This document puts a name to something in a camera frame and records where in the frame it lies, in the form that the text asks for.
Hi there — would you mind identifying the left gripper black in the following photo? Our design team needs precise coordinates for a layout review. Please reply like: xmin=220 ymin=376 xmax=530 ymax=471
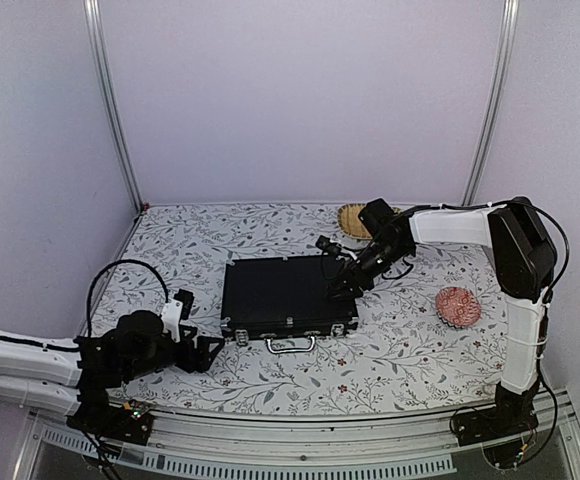
xmin=124 ymin=325 xmax=225 ymax=382

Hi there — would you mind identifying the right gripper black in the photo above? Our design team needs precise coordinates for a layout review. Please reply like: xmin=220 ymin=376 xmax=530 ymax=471
xmin=326 ymin=239 xmax=411 ymax=303

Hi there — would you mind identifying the black poker case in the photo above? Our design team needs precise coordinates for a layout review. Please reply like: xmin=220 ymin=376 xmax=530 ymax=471
xmin=220 ymin=255 xmax=359 ymax=352

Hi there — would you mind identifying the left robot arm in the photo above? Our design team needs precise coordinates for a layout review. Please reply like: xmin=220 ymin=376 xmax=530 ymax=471
xmin=0 ymin=290 xmax=225 ymax=434

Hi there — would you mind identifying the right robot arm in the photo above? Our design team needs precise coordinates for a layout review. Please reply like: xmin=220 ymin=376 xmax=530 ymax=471
xmin=326 ymin=196 xmax=569 ymax=436

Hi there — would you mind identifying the woven bamboo tray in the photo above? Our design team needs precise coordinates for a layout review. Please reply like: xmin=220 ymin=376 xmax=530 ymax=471
xmin=337 ymin=201 xmax=402 ymax=240

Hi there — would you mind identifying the red patterned bowl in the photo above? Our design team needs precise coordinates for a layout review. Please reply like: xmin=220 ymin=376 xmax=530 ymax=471
xmin=435 ymin=287 xmax=482 ymax=329

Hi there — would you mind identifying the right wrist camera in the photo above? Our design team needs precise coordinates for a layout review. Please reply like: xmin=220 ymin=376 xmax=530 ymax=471
xmin=315 ymin=235 xmax=357 ymax=260

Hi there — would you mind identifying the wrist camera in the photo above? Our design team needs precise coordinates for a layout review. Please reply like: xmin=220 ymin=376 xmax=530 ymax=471
xmin=160 ymin=289 xmax=194 ymax=343
xmin=315 ymin=235 xmax=357 ymax=260

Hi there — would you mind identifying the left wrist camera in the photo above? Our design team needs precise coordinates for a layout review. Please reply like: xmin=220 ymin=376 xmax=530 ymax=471
xmin=160 ymin=289 xmax=194 ymax=343

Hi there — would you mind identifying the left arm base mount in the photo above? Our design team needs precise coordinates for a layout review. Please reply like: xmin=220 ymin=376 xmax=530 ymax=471
xmin=66 ymin=403 xmax=154 ymax=446

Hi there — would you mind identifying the front aluminium rail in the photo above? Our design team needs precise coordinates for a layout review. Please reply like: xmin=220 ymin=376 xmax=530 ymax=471
xmin=14 ymin=389 xmax=580 ymax=479

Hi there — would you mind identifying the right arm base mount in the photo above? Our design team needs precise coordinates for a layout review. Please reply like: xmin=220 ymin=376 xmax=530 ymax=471
xmin=449 ymin=395 xmax=539 ymax=446

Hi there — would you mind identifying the right aluminium post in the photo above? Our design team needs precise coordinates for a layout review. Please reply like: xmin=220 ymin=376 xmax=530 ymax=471
xmin=461 ymin=0 xmax=519 ymax=206

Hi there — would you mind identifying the aluminium post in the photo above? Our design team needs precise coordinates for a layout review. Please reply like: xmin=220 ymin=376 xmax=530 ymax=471
xmin=83 ymin=0 xmax=144 ymax=214
xmin=461 ymin=0 xmax=519 ymax=206

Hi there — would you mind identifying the left aluminium post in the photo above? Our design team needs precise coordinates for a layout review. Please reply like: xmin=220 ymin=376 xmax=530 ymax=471
xmin=83 ymin=0 xmax=144 ymax=214

